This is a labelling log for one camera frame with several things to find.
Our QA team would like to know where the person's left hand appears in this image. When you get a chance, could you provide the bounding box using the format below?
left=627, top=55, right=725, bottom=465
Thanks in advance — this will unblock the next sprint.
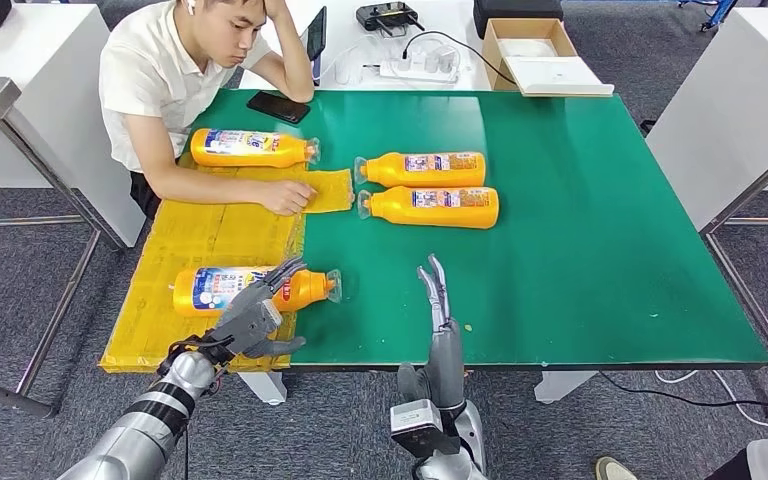
left=254, top=0, right=291, bottom=21

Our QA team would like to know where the person's right hand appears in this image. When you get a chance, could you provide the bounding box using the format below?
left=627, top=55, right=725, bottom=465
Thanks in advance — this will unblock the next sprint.
left=256, top=180, right=319, bottom=217

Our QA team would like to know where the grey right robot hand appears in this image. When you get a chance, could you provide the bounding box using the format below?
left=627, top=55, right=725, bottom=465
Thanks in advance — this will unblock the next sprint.
left=397, top=253, right=468, bottom=409

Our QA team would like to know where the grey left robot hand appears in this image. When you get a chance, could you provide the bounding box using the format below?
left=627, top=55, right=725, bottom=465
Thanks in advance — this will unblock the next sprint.
left=208, top=256, right=308, bottom=362

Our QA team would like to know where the orange detergent bottle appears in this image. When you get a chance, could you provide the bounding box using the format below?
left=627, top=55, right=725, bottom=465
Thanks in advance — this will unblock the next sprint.
left=189, top=128, right=322, bottom=170
left=171, top=264, right=344, bottom=318
left=356, top=186, right=501, bottom=231
left=353, top=151, right=488, bottom=189

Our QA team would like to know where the black tablet on stand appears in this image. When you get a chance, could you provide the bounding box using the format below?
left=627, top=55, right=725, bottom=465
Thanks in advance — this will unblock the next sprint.
left=305, top=5, right=329, bottom=87

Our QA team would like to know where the white table foot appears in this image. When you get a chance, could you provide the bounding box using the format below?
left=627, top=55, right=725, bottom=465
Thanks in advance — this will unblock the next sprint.
left=533, top=370, right=596, bottom=404
left=238, top=370, right=289, bottom=407

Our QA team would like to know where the yellow taped cardboard sheet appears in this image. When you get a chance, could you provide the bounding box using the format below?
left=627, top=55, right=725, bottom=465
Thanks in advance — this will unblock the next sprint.
left=97, top=152, right=357, bottom=374

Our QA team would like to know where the white desk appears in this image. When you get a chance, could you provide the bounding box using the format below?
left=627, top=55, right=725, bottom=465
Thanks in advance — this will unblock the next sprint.
left=0, top=3, right=147, bottom=250
left=238, top=0, right=493, bottom=93
left=645, top=6, right=768, bottom=232

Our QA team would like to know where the black smartphone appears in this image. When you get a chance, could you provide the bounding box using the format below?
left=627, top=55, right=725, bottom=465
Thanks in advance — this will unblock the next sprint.
left=246, top=90, right=312, bottom=126

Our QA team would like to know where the black router with antennas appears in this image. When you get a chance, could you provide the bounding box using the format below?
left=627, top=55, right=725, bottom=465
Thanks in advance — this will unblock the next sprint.
left=355, top=1, right=427, bottom=34

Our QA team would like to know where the white power strip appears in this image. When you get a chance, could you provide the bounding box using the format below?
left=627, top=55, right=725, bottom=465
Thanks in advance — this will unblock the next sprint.
left=378, top=58, right=461, bottom=85

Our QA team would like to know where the green topped table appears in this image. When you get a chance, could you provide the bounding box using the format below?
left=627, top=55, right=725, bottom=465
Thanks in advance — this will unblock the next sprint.
left=99, top=89, right=768, bottom=371

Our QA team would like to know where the white shoe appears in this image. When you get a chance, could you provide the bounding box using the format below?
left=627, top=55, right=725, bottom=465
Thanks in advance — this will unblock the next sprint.
left=594, top=457, right=640, bottom=480

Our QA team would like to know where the brown cardboard box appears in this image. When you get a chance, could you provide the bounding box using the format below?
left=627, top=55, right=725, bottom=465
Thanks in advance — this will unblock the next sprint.
left=481, top=17, right=581, bottom=93

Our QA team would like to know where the black case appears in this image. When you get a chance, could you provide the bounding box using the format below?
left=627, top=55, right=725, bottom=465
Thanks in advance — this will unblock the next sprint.
left=473, top=0, right=565, bottom=40

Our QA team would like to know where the white packaging insert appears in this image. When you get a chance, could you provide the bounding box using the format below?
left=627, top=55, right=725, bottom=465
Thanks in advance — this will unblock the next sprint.
left=497, top=36, right=563, bottom=58

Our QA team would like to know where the white flat panel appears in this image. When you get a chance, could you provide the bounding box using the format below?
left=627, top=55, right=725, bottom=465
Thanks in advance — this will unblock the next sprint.
left=504, top=55, right=616, bottom=98

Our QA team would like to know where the blue metal stand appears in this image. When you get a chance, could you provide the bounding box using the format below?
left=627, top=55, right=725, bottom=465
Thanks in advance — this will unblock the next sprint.
left=678, top=0, right=736, bottom=31

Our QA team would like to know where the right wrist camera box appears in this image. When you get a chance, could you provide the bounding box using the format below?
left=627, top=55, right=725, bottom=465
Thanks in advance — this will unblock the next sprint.
left=389, top=398, right=465, bottom=460

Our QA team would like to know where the black power cable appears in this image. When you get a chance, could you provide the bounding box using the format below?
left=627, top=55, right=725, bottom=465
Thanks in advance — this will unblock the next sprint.
left=401, top=29, right=518, bottom=86

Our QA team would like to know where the black floor cable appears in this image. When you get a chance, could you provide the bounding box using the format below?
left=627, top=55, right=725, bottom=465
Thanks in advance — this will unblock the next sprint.
left=599, top=370, right=768, bottom=415

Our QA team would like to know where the white floor cable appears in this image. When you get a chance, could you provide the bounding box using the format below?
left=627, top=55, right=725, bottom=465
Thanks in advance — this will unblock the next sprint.
left=652, top=367, right=768, bottom=429

